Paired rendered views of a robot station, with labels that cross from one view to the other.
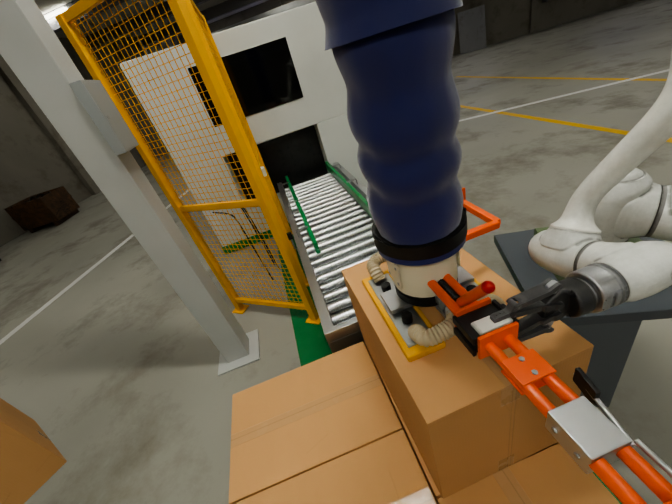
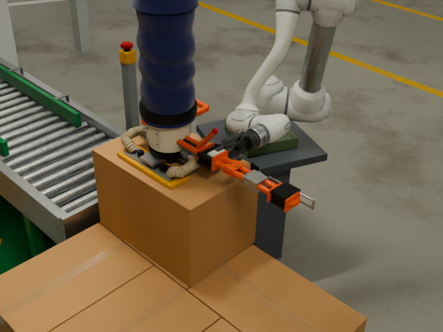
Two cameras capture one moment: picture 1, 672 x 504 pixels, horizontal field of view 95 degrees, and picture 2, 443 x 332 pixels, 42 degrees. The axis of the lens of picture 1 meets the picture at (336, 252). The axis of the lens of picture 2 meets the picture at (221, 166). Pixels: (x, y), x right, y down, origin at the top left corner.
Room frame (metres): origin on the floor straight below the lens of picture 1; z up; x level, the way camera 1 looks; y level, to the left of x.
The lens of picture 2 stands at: (-1.02, 0.95, 2.25)
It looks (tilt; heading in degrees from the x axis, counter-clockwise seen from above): 34 degrees down; 319
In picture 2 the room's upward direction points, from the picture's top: 1 degrees clockwise
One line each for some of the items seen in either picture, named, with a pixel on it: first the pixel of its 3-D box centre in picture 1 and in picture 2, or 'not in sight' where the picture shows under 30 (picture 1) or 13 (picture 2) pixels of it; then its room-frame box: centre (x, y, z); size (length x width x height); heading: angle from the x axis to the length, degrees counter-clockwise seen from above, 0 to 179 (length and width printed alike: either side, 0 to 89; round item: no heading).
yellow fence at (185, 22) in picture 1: (213, 197); not in sight; (1.94, 0.62, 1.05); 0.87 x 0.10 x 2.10; 57
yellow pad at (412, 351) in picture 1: (396, 304); (151, 163); (0.64, -0.12, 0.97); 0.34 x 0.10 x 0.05; 5
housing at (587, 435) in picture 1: (584, 433); (254, 181); (0.18, -0.25, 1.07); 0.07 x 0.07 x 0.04; 5
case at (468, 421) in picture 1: (440, 342); (175, 196); (0.64, -0.23, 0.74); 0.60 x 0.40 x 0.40; 7
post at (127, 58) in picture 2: not in sight; (132, 128); (1.62, -0.63, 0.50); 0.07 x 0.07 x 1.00; 5
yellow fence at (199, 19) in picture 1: (255, 155); not in sight; (2.74, 0.39, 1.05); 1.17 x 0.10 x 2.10; 5
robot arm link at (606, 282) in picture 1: (592, 288); (256, 136); (0.40, -0.47, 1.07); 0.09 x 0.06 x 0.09; 5
